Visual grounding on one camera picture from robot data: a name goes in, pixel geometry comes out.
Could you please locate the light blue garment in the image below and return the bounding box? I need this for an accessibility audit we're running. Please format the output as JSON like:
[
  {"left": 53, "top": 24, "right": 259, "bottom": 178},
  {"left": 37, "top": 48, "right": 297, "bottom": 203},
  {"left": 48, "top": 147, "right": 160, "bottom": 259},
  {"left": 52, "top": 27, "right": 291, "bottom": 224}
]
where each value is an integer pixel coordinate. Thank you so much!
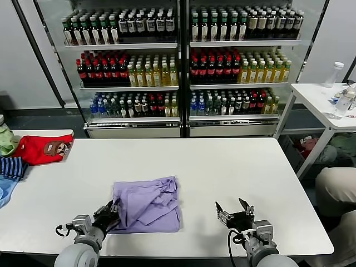
[{"left": 0, "top": 174, "right": 23, "bottom": 209}]

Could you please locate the clear bottle beige lid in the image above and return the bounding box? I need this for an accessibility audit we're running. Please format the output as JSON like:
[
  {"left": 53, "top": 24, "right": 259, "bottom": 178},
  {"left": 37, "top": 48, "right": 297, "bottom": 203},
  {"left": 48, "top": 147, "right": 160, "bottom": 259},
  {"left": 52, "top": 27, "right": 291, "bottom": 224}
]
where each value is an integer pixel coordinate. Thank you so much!
[{"left": 333, "top": 87, "right": 356, "bottom": 120}]

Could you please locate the silver right wrist camera block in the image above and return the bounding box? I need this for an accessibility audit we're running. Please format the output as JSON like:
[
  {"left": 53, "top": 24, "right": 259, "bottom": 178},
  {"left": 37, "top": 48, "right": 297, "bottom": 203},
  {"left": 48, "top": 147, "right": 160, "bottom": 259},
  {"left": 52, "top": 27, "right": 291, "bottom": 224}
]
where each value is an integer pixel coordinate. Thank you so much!
[{"left": 254, "top": 219, "right": 275, "bottom": 246}]

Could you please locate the red garment bear print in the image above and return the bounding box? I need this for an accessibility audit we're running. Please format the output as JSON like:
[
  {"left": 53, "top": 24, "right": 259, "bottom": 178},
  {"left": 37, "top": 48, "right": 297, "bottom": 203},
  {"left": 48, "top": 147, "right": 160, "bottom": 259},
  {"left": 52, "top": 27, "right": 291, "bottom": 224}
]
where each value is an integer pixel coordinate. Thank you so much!
[{"left": 13, "top": 134, "right": 75, "bottom": 167}]

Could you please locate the green cap white label bottle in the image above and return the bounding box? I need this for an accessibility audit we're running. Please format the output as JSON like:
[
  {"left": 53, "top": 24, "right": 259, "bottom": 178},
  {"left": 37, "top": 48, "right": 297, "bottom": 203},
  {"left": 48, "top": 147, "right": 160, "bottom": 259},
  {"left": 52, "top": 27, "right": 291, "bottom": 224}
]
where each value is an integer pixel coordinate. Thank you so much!
[
  {"left": 89, "top": 16, "right": 101, "bottom": 46},
  {"left": 71, "top": 17, "right": 83, "bottom": 47},
  {"left": 62, "top": 17, "right": 74, "bottom": 47},
  {"left": 229, "top": 12, "right": 239, "bottom": 42},
  {"left": 108, "top": 15, "right": 121, "bottom": 45},
  {"left": 98, "top": 16, "right": 111, "bottom": 46},
  {"left": 80, "top": 17, "right": 92, "bottom": 46},
  {"left": 209, "top": 13, "right": 220, "bottom": 42},
  {"left": 200, "top": 13, "right": 210, "bottom": 43},
  {"left": 191, "top": 13, "right": 201, "bottom": 43},
  {"left": 238, "top": 12, "right": 249, "bottom": 42},
  {"left": 219, "top": 13, "right": 229, "bottom": 42}
]

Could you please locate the dark green garment pile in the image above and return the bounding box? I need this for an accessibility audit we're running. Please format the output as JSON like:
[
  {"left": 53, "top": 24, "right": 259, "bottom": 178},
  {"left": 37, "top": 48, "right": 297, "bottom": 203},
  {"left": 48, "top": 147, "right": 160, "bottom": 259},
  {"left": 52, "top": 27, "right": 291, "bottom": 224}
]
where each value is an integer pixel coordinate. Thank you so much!
[{"left": 330, "top": 133, "right": 356, "bottom": 162}]

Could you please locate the silver left wrist camera block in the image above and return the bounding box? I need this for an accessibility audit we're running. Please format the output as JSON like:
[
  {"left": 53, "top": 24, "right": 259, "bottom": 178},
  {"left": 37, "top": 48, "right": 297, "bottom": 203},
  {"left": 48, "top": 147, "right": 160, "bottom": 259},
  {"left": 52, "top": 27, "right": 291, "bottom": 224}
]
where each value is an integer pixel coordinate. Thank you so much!
[{"left": 71, "top": 214, "right": 93, "bottom": 238}]

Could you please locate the grey crumpled garment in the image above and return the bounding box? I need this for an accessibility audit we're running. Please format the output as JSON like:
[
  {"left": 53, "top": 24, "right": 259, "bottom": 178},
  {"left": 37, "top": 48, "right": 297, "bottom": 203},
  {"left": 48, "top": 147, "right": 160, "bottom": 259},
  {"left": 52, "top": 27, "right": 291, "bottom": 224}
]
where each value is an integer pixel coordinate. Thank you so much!
[{"left": 317, "top": 145, "right": 338, "bottom": 165}]

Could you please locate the purple t-shirt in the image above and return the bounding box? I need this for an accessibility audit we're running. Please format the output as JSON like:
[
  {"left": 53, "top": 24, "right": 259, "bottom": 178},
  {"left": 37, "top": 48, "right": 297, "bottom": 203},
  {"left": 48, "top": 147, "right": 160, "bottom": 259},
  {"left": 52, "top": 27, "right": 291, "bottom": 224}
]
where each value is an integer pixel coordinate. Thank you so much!
[{"left": 107, "top": 175, "right": 183, "bottom": 234}]

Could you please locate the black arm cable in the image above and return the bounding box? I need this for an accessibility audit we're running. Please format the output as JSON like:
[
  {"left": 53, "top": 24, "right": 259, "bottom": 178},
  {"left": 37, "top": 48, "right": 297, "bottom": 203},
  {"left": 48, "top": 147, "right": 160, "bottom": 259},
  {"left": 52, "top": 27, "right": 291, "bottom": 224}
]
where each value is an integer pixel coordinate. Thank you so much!
[
  {"left": 55, "top": 224, "right": 75, "bottom": 238},
  {"left": 228, "top": 228, "right": 251, "bottom": 267}
]

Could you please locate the glass beverage display cabinet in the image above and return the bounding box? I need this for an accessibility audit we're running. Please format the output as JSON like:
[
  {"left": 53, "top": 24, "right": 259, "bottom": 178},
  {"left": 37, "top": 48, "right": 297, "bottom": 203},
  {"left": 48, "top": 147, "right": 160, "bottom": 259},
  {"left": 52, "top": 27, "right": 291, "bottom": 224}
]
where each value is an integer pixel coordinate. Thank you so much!
[
  {"left": 33, "top": 0, "right": 185, "bottom": 140},
  {"left": 182, "top": 0, "right": 330, "bottom": 138}
]

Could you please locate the dark bottle tan label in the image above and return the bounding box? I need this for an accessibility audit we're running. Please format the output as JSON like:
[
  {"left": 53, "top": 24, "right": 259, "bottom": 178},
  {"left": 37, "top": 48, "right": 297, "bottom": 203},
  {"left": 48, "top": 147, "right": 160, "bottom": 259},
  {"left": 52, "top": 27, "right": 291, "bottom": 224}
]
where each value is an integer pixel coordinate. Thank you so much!
[
  {"left": 248, "top": 11, "right": 259, "bottom": 39},
  {"left": 257, "top": 11, "right": 268, "bottom": 39}
]

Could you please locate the blue striped garment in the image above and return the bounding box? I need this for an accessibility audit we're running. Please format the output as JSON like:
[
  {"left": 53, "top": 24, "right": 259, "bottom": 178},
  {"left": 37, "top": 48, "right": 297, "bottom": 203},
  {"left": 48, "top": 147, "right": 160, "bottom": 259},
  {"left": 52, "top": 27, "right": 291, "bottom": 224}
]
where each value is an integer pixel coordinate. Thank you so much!
[{"left": 0, "top": 157, "right": 29, "bottom": 182}]

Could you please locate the black framed cabinet door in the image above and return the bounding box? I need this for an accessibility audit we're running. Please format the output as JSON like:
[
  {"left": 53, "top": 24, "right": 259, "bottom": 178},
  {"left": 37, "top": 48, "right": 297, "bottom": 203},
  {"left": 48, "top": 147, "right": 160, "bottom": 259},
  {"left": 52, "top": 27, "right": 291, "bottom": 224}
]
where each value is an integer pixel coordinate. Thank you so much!
[
  {"left": 11, "top": 0, "right": 67, "bottom": 110},
  {"left": 295, "top": 0, "right": 332, "bottom": 85}
]

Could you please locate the light green garment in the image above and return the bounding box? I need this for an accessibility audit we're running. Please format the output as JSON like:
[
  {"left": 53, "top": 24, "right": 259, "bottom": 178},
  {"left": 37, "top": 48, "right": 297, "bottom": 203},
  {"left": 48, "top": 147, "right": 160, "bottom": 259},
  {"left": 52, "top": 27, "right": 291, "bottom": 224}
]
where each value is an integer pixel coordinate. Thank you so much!
[{"left": 0, "top": 127, "right": 21, "bottom": 157}]

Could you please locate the black plastic crate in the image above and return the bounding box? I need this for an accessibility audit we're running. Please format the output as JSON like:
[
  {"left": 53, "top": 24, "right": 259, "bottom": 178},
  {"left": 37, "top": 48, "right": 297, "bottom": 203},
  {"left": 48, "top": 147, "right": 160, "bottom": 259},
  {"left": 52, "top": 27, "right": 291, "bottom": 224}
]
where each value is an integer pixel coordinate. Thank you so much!
[{"left": 280, "top": 133, "right": 307, "bottom": 171}]

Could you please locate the silver wrist camera block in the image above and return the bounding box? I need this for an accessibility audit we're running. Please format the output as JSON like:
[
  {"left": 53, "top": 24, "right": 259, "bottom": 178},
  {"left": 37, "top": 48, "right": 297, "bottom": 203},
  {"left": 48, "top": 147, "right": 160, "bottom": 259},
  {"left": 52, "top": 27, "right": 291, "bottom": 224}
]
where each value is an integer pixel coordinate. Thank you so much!
[
  {"left": 254, "top": 219, "right": 275, "bottom": 246},
  {"left": 71, "top": 214, "right": 93, "bottom": 238}
]

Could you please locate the dark bottle grey label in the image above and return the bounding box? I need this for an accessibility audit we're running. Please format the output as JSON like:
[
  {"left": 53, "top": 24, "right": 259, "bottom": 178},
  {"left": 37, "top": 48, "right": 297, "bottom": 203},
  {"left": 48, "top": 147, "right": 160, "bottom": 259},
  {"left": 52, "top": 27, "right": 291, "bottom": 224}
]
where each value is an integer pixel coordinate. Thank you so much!
[
  {"left": 275, "top": 11, "right": 286, "bottom": 39},
  {"left": 156, "top": 12, "right": 166, "bottom": 38},
  {"left": 136, "top": 13, "right": 146, "bottom": 39},
  {"left": 266, "top": 11, "right": 277, "bottom": 39},
  {"left": 127, "top": 13, "right": 137, "bottom": 39},
  {"left": 118, "top": 13, "right": 128, "bottom": 39},
  {"left": 294, "top": 10, "right": 305, "bottom": 38},
  {"left": 285, "top": 10, "right": 296, "bottom": 39},
  {"left": 165, "top": 12, "right": 176, "bottom": 37},
  {"left": 146, "top": 12, "right": 156, "bottom": 38}
]

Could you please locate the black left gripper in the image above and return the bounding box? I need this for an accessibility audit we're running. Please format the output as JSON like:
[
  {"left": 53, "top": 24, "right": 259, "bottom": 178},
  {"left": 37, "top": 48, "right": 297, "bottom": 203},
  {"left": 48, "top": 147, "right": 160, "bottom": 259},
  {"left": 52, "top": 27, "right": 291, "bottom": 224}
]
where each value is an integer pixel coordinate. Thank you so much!
[{"left": 93, "top": 199, "right": 122, "bottom": 234}]

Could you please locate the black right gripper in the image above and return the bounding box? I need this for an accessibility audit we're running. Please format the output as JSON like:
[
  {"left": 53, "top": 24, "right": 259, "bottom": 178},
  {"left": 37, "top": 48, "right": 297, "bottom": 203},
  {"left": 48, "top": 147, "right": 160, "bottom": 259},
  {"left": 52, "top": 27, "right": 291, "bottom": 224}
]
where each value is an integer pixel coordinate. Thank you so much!
[{"left": 215, "top": 196, "right": 256, "bottom": 233}]

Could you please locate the red crumpled garment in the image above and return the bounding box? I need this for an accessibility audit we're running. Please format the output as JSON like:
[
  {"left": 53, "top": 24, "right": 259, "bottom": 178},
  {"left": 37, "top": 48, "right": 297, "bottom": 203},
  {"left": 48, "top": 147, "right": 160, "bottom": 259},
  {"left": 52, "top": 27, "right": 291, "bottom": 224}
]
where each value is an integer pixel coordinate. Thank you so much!
[{"left": 295, "top": 135, "right": 320, "bottom": 159}]

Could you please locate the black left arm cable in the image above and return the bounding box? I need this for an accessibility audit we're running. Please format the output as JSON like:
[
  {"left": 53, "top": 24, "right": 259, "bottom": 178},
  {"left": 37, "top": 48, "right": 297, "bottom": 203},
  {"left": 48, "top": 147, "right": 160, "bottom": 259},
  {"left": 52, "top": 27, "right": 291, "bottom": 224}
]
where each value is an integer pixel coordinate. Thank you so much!
[{"left": 55, "top": 224, "right": 75, "bottom": 238}]

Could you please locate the clear bottle white cap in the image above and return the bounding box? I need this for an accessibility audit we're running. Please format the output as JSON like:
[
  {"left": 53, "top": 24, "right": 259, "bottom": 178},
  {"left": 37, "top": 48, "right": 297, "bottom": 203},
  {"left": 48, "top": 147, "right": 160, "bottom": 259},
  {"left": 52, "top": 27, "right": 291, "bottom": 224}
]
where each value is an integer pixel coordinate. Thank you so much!
[{"left": 324, "top": 62, "right": 345, "bottom": 89}]

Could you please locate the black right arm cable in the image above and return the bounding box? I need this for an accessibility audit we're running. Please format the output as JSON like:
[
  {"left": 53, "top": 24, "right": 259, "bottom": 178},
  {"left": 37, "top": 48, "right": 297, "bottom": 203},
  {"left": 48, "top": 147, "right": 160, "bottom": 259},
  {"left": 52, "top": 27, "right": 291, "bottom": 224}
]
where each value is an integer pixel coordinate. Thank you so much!
[{"left": 228, "top": 228, "right": 251, "bottom": 267}]

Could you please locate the white side table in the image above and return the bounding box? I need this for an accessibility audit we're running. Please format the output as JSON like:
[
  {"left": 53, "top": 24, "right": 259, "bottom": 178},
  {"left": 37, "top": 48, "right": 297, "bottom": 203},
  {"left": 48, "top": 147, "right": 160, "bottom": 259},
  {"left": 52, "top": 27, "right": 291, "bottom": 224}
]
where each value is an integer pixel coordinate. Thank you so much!
[{"left": 274, "top": 82, "right": 356, "bottom": 179}]

